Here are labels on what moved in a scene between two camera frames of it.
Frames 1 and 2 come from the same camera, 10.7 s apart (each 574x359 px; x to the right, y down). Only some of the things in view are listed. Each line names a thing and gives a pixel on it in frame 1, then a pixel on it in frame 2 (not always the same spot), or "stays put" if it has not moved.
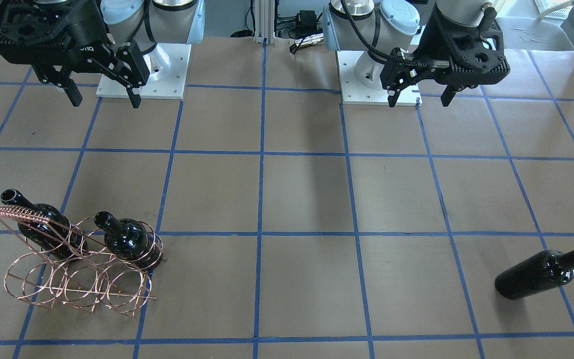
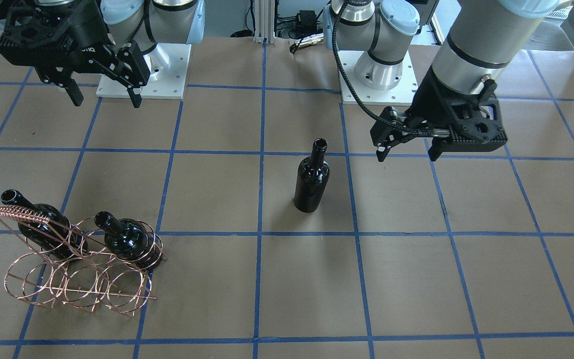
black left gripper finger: [447, 95] to [439, 144]
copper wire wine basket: [76, 269] stays put
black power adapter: [308, 21] stays put
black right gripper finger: [129, 70] stays put
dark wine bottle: [130, 241] stays put
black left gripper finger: [401, 69] to [389, 128]
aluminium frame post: [264, 21] stays put
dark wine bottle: [547, 269] to [312, 178]
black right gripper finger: [48, 74] stays put
